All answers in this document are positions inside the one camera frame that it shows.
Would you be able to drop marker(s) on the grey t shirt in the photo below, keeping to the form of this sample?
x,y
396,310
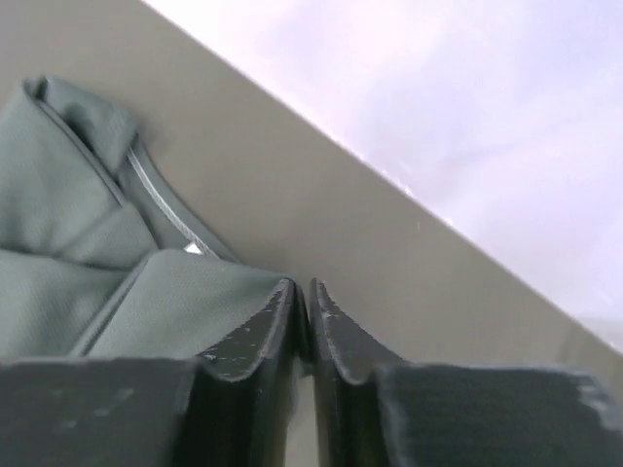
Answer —
x,y
99,257

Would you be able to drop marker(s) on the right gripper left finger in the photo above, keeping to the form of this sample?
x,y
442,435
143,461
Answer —
x,y
228,406

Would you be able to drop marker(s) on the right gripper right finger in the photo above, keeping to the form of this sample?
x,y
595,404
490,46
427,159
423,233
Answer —
x,y
374,408

